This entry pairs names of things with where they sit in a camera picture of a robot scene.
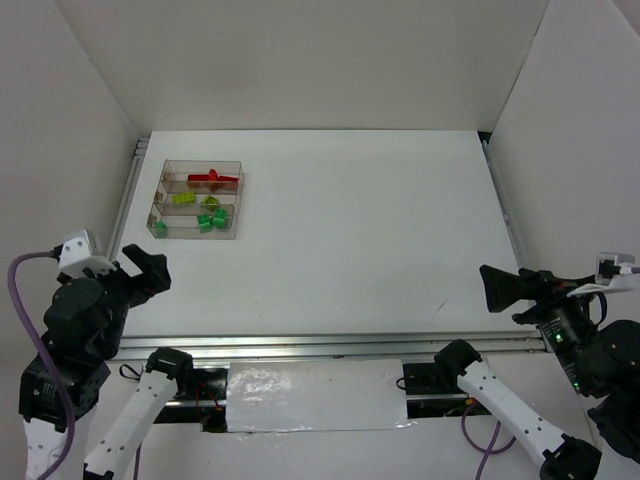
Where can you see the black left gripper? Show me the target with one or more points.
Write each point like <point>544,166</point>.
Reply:
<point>133,279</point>

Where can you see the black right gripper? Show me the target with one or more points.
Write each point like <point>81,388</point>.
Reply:
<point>531,293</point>

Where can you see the lime long lego brick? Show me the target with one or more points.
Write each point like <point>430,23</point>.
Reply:
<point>185,198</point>

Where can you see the dark green small lego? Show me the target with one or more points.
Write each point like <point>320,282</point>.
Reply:
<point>219,219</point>

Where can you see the lime rounded lego brick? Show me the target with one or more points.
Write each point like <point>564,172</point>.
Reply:
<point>210,202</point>

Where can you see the red sloped lego brick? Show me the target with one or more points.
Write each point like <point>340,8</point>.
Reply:
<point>197,179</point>

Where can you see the red rounded lego brick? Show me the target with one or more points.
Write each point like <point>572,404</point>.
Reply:
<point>218,181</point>

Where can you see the green square lego brick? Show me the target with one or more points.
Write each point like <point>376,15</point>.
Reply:
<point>204,223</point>

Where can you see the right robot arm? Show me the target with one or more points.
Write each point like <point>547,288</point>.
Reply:
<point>584,423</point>

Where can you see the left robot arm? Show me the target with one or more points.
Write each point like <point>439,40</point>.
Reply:
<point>60,388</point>

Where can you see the clear three-compartment plastic container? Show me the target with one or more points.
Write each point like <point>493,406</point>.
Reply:
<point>181,219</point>

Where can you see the white foil cover plate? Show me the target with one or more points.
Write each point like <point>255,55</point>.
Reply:
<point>315,396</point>

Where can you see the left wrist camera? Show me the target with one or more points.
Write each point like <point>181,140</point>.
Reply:
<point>79,256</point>

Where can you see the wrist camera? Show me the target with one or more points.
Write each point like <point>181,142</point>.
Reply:
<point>615,273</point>
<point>79,256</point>

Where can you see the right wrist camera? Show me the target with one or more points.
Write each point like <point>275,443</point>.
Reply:
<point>615,273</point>

